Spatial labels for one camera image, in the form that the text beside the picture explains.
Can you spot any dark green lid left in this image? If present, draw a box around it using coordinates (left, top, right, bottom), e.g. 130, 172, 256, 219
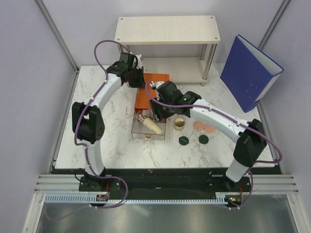
178, 136, 189, 146

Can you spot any pink powder puff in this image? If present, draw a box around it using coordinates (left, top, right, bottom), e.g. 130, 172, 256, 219
193, 121, 205, 132
204, 124, 216, 133

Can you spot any pink powder puff left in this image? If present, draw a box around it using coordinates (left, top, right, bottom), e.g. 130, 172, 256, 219
193, 121, 205, 132

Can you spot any white two-tier shelf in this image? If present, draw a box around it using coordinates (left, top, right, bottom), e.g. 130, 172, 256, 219
115, 16, 221, 86

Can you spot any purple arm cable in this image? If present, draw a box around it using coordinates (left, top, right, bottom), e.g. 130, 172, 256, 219
45, 40, 133, 221
145, 81, 282, 211

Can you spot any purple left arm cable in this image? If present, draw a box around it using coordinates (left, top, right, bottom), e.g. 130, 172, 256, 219
45, 40, 133, 221

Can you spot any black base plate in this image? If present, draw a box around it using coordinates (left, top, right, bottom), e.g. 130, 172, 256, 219
79, 168, 251, 199

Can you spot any blue ring binder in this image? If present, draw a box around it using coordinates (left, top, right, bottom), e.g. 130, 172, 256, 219
220, 35, 284, 113

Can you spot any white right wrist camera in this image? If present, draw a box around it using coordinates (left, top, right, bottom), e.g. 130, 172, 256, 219
149, 81, 166, 95

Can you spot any light blue cable duct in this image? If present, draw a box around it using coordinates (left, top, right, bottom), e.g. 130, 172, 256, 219
44, 193, 232, 204

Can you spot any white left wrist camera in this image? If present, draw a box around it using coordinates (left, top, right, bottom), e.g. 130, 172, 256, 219
133, 54, 142, 69

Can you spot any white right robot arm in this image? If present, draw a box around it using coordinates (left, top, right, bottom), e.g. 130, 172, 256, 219
145, 81, 267, 191

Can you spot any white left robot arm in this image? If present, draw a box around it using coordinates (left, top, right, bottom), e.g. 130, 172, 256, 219
71, 52, 145, 191

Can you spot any pink powder puff right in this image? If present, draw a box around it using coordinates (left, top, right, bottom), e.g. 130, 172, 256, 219
204, 124, 216, 133

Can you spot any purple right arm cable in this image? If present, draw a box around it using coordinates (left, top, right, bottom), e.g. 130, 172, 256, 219
145, 81, 282, 211

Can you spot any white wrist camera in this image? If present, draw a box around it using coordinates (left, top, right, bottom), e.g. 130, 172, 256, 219
133, 54, 142, 69
149, 81, 166, 95

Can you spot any dark green lid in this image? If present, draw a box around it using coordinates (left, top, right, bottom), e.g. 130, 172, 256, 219
178, 136, 189, 146
199, 135, 209, 145

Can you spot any dark green lid right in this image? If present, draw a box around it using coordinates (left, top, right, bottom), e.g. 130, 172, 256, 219
199, 135, 209, 145

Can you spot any cream lotion bottle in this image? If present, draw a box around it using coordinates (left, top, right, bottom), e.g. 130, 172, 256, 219
138, 115, 163, 134

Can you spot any gold round jar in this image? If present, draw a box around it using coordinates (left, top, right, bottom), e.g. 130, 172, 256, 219
174, 118, 185, 131

